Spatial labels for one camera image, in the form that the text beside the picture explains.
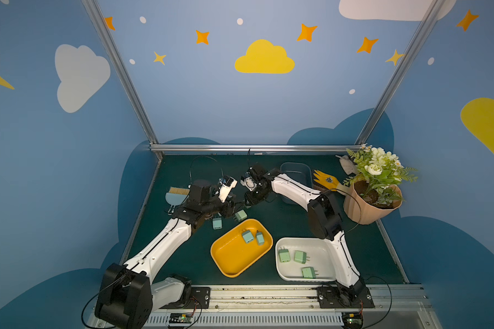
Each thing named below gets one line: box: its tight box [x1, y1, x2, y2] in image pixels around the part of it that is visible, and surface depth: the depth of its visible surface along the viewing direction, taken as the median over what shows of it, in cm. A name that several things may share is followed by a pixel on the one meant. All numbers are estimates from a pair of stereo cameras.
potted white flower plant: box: [343, 143, 419, 225], surface depth 82 cm
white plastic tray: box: [275, 237, 337, 282], surface depth 84 cm
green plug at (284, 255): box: [278, 246, 291, 263], surface depth 84 cm
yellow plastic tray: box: [209, 218, 274, 278], surface depth 87 cm
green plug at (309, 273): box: [301, 266, 320, 279], surface depth 80 cm
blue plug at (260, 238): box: [256, 230, 265, 246], surface depth 88 cm
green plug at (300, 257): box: [293, 250, 311, 264], surface depth 84 cm
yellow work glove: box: [313, 169, 339, 192], surface depth 109 cm
